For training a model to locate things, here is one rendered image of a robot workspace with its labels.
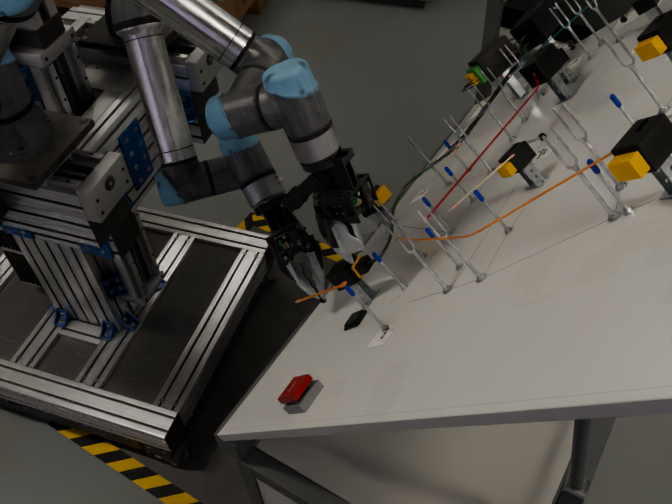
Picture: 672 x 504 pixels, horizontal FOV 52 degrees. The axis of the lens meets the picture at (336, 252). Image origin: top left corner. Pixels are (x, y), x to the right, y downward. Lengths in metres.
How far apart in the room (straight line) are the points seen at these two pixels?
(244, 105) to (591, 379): 0.66
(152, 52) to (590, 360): 1.00
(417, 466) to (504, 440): 0.18
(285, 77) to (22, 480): 1.80
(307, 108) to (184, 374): 1.35
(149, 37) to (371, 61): 2.51
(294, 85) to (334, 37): 3.00
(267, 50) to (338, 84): 2.46
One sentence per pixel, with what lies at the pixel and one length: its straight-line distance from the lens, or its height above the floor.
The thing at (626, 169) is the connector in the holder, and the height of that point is 1.55.
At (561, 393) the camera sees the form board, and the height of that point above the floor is 1.48.
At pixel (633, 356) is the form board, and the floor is 1.53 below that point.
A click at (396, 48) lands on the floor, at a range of 3.92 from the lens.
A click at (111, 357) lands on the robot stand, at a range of 2.37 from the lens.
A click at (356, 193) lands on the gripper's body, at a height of 1.30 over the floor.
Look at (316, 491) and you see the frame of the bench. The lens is 1.38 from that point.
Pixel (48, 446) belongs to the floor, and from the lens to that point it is 2.54.
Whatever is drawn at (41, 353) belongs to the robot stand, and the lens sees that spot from 2.46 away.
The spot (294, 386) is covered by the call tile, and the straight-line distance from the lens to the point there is 1.13.
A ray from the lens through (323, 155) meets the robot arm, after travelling 1.08.
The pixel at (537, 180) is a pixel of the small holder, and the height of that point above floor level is 1.30.
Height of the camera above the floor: 2.07
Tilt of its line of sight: 48 degrees down
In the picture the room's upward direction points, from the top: 4 degrees counter-clockwise
